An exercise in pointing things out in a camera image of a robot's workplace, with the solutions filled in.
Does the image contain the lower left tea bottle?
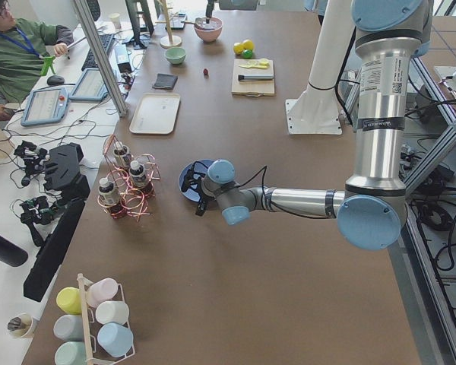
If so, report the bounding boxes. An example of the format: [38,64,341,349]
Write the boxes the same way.
[128,160,154,198]

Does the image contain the yellow cup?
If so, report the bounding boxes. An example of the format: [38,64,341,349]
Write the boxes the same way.
[56,287,81,315]

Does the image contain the black keyboard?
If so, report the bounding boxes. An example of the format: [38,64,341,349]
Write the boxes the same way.
[81,33,117,72]

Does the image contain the yellow plastic knife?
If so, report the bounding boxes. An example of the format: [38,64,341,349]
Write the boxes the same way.
[238,63,270,69]

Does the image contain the black computer mouse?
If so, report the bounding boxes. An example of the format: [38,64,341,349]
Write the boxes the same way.
[46,75,65,86]

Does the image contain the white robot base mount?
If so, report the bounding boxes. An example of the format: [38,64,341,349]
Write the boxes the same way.
[286,0,356,135]

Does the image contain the blue cup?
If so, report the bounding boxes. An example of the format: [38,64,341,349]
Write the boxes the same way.
[97,322,134,357]

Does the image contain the copper wire bottle rack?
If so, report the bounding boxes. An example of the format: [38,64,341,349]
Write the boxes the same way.
[97,135,160,221]

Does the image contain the light green bowl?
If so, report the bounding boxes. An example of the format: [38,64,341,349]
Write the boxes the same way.
[164,46,186,65]

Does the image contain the grey cup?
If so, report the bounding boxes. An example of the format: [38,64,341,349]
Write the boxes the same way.
[53,314,84,341]

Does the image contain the grey folded cloth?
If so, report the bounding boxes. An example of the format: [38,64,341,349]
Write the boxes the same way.
[152,73,178,90]

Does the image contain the blue plate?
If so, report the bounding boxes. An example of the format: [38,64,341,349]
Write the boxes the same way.
[179,159,214,202]

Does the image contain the white cup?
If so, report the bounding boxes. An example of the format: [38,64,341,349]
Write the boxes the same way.
[95,300,130,325]

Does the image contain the pink bowl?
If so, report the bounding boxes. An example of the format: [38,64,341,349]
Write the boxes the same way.
[194,17,223,43]

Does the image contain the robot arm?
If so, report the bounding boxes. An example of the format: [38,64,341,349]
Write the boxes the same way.
[205,0,215,20]
[179,1,432,250]

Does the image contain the wooden cutting board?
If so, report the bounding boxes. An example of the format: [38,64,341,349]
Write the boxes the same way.
[231,58,275,97]

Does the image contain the steel muddler black tip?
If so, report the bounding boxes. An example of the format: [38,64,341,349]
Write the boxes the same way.
[237,75,274,82]

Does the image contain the yellow lemon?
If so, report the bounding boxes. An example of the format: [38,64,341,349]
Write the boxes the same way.
[233,43,245,55]
[242,39,255,51]

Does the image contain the cream rabbit tray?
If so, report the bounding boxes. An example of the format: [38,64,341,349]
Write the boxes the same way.
[129,93,181,135]

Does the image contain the green lime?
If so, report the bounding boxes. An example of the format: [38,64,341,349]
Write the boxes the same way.
[241,49,253,59]

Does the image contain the teach pendant near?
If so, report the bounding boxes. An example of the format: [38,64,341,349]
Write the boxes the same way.
[21,87,68,127]

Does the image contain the person in green sweater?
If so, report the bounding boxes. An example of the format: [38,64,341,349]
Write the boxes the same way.
[0,1,73,121]

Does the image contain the pink cup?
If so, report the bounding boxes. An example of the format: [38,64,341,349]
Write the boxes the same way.
[86,278,118,308]

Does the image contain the black thermos bottle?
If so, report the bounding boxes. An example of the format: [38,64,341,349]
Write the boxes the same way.
[0,235,28,267]

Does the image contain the aluminium frame post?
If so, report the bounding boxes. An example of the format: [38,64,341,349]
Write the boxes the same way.
[71,0,128,117]

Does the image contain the tea bottle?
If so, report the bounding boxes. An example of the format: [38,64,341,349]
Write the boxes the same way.
[128,160,154,198]
[113,141,132,170]
[98,177,125,218]

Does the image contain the pale green cup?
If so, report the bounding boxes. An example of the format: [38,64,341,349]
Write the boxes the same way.
[54,341,87,365]

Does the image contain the upper tea bottle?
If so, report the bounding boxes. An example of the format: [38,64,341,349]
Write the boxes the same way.
[113,141,132,170]

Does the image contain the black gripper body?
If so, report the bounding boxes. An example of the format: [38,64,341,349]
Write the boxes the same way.
[189,162,213,208]

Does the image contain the lower right tea bottle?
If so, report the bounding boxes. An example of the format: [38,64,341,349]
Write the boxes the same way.
[98,177,125,218]

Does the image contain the teach pendant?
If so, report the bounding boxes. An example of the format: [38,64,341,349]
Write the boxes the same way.
[69,68,108,103]
[21,87,68,127]

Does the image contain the wooden round stand base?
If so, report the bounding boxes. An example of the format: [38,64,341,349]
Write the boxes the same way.
[160,35,182,49]

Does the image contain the paper cup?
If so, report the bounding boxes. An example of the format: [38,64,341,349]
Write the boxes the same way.
[7,313,39,338]

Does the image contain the teach pendant far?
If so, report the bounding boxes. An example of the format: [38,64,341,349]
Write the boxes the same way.
[69,68,108,103]

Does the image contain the white cup rack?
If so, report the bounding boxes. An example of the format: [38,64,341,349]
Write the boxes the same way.
[77,273,136,365]

